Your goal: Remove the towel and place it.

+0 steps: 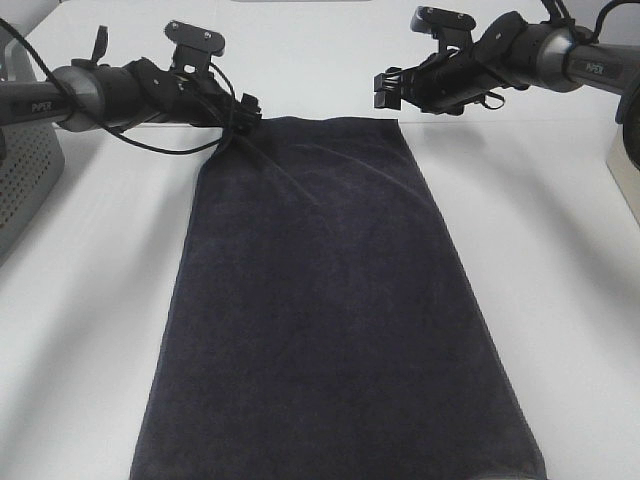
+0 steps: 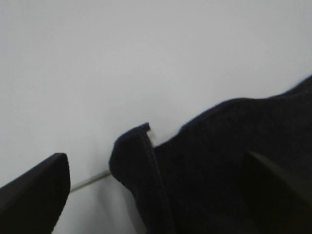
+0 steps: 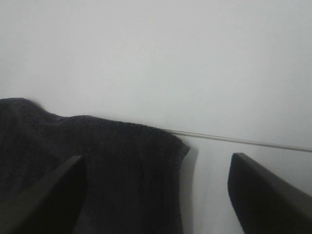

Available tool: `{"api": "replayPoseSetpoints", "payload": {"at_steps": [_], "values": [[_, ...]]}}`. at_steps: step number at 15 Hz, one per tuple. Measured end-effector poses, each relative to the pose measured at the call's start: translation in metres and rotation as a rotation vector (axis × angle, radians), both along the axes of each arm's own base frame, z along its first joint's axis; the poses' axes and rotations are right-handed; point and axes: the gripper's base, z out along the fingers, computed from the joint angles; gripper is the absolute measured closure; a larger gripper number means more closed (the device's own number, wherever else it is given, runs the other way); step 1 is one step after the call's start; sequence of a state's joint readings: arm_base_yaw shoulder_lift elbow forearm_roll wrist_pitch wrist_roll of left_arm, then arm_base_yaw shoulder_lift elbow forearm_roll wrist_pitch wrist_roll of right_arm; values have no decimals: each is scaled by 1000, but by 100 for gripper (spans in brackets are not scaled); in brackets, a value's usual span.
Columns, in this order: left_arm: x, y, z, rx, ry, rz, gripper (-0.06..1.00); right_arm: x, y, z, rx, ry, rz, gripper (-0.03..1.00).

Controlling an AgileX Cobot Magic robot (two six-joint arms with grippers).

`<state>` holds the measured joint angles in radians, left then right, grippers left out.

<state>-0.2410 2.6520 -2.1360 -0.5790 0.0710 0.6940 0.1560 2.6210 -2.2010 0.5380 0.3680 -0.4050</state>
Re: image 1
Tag grey perforated plastic basket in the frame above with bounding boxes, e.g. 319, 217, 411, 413
1, 33, 65, 258

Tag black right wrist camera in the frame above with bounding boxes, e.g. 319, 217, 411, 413
410, 6, 476, 53

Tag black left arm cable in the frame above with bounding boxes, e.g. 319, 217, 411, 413
0, 17, 251, 155

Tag beige box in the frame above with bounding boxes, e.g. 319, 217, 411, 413
606, 126, 640, 223

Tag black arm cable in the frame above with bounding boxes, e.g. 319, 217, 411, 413
0, 17, 251, 155
479, 0, 640, 110

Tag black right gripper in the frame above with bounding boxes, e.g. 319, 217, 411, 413
373, 12, 528, 114

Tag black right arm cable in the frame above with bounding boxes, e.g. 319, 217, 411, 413
479, 0, 640, 110

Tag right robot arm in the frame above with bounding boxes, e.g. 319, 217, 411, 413
373, 6, 639, 124

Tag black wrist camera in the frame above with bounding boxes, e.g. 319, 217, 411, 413
164, 20, 226, 78
410, 6, 476, 53

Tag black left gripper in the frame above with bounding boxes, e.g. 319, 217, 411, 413
130, 58, 262, 134

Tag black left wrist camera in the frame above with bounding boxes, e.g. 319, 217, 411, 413
164, 20, 226, 78

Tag dark navy towel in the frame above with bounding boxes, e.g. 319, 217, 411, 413
130, 117, 547, 479

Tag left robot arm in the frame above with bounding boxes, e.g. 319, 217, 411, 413
1, 58, 261, 133

